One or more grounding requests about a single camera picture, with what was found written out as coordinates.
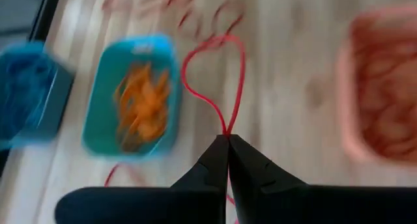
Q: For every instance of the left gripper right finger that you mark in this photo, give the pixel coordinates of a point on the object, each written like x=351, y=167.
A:
x=293, y=204

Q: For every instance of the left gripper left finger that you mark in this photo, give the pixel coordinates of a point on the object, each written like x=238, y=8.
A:
x=163, y=204

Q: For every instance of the orange rubber band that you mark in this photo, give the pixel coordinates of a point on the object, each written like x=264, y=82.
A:
x=143, y=106

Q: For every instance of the orange plastic basket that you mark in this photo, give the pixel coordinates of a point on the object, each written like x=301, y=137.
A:
x=348, y=120

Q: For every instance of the green plastic basket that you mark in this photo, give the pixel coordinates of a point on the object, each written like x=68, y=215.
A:
x=104, y=120

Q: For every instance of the blue plastic basket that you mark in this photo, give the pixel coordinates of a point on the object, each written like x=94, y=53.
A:
x=49, y=120

